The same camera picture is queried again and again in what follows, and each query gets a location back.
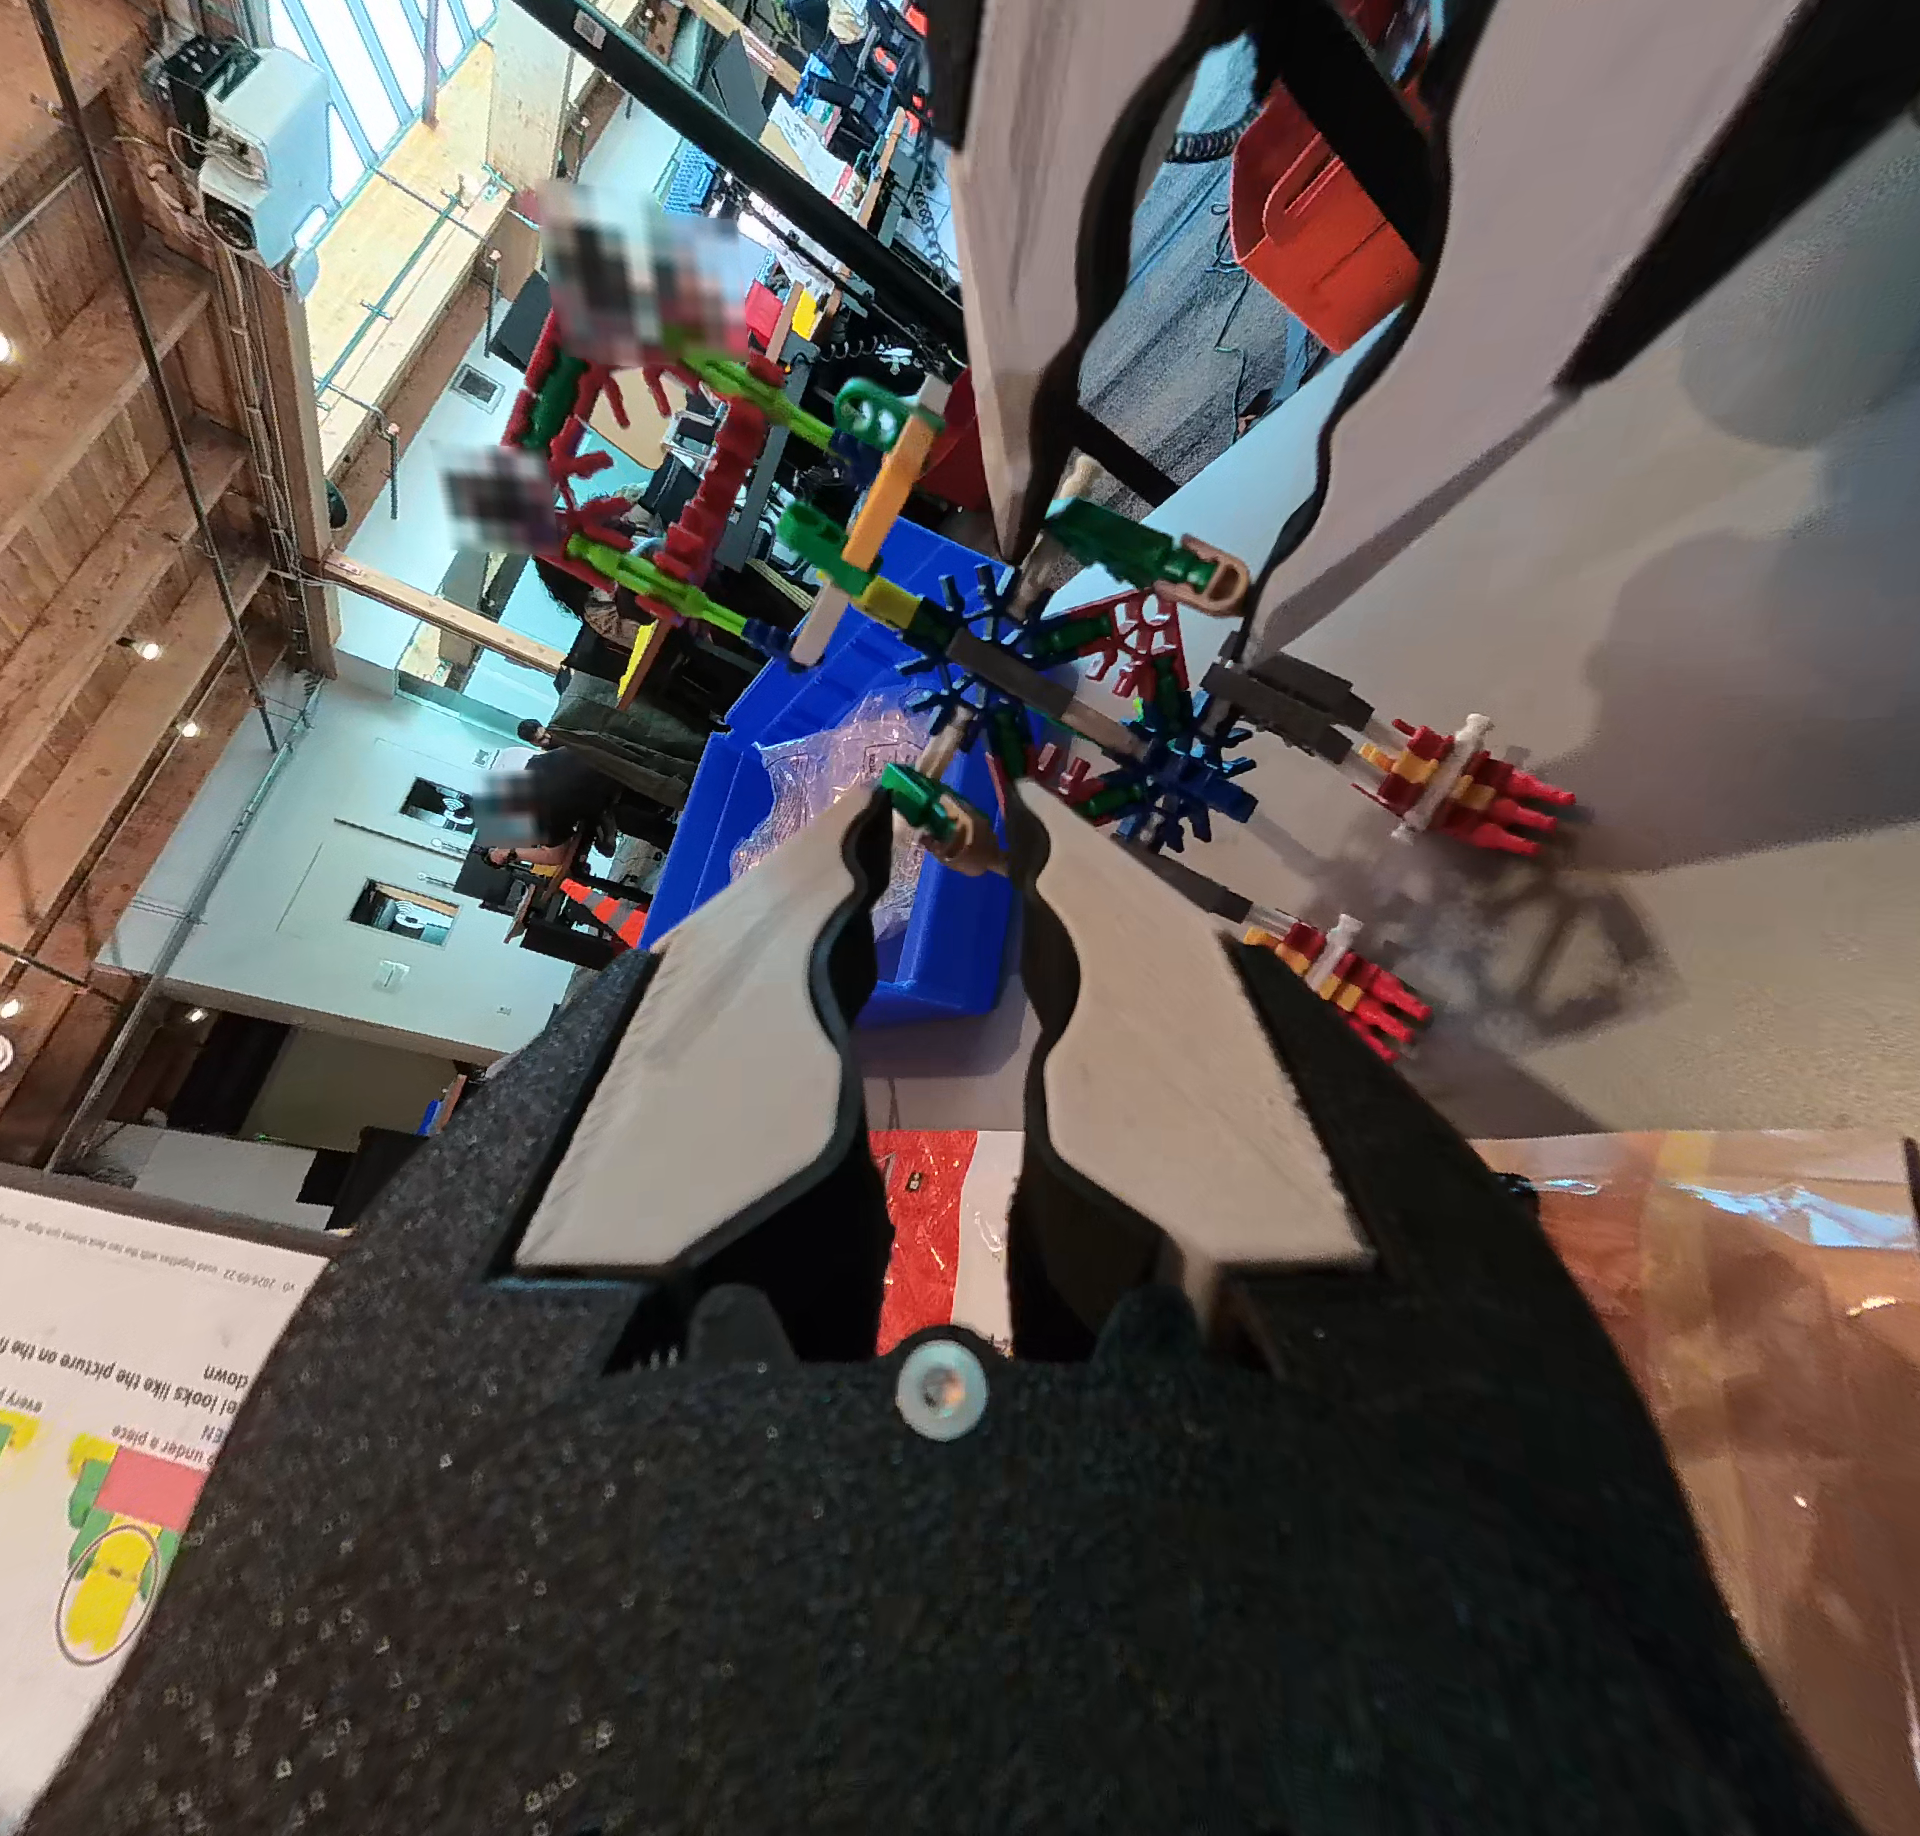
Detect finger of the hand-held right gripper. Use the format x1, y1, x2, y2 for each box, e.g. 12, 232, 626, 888
948, 0, 1279, 566
1233, 0, 1846, 662

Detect white instruction sheet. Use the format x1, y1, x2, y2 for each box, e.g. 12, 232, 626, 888
0, 1182, 332, 1809

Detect skylight window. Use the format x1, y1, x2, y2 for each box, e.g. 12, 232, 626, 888
261, 0, 498, 219

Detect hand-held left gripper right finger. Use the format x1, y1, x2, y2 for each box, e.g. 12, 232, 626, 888
1008, 781, 1374, 1278

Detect row of ceiling spotlights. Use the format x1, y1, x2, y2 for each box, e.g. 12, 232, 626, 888
0, 327, 212, 1020

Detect orange plastic crate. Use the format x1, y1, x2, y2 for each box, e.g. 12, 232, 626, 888
1230, 82, 1427, 356

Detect blue plastic bin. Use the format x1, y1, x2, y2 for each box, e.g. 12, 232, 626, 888
645, 516, 1083, 1030

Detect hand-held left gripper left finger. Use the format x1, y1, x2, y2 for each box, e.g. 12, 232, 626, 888
511, 781, 901, 1278

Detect white wall box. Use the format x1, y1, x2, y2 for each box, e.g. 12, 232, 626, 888
157, 43, 335, 269

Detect red yellow toy assembly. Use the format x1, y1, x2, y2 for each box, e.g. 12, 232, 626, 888
1246, 712, 1579, 1061

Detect crumpled clear plastic bag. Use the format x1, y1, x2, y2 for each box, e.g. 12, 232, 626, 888
730, 697, 933, 938

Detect small multicolour toy model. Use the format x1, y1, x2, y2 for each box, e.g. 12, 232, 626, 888
771, 372, 1358, 938

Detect red toy model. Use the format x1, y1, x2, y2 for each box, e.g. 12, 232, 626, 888
502, 342, 842, 668

